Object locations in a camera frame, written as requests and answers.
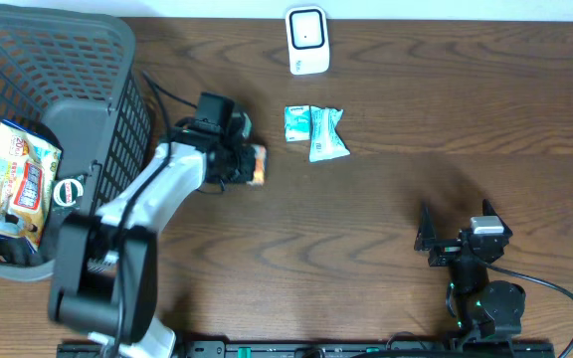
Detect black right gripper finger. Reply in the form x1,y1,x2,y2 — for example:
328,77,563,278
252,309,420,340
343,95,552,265
481,199,510,234
414,203,437,249

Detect orange small snack pack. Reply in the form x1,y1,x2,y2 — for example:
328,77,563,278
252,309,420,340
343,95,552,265
247,144,267,186

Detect teal small tissue pack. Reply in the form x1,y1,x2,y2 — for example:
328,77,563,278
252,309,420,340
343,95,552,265
285,105,311,142

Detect mint green snack packet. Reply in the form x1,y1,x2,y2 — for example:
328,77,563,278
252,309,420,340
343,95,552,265
309,106,350,162

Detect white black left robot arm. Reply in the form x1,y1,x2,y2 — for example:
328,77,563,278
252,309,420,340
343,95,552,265
48,129,267,357

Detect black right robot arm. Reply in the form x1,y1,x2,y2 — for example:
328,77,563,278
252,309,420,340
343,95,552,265
414,200,526,352

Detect dark round-label can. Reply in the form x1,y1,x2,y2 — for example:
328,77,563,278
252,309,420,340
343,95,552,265
52,175,86,209

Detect dark grey plastic basket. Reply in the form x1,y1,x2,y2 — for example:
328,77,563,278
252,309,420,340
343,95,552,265
0,3,152,282

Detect orange wet wipes pack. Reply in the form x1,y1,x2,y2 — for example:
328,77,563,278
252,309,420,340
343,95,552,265
0,120,62,254

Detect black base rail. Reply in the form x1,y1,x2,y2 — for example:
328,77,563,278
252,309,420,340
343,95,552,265
57,339,557,358

